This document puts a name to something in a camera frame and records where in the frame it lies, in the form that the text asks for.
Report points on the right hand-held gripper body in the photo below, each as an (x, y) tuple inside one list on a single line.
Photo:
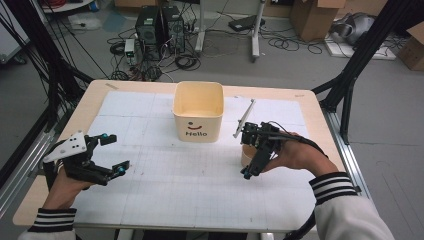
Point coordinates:
[(268, 135)]

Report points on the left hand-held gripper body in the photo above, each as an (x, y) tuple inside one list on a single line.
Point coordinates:
[(68, 148)]

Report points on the small beige round cup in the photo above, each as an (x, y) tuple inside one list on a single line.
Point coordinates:
[(246, 156)]

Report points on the beige bin with smiley face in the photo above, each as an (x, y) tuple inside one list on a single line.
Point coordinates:
[(198, 125)]

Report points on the person's right hand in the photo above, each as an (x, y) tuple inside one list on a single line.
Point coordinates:
[(300, 156)]

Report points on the person's left hand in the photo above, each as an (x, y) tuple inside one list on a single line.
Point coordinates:
[(65, 190)]

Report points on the white grid mat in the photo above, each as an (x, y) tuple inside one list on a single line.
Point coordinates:
[(186, 186)]

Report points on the small grey power supply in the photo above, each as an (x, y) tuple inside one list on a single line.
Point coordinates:
[(130, 50)]

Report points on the white stand leg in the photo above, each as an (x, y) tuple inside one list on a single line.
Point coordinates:
[(256, 33), (200, 33)]

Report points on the white flat board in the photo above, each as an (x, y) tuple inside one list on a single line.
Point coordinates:
[(340, 50)]

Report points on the flat black device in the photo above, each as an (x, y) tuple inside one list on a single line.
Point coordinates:
[(245, 23)]

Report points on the black computer tower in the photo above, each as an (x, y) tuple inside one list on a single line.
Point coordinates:
[(148, 30), (174, 28)]

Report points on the clear plastic bag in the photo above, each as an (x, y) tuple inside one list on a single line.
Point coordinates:
[(85, 21)]

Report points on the large cardboard box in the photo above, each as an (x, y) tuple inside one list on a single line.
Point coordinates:
[(313, 20)]

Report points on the grey bag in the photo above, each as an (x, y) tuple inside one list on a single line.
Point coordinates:
[(353, 28)]

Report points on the aluminium rail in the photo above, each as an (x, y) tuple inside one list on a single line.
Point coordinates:
[(23, 170), (346, 156)]

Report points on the black metal frame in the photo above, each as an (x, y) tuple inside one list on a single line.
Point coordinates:
[(360, 63), (50, 66)]

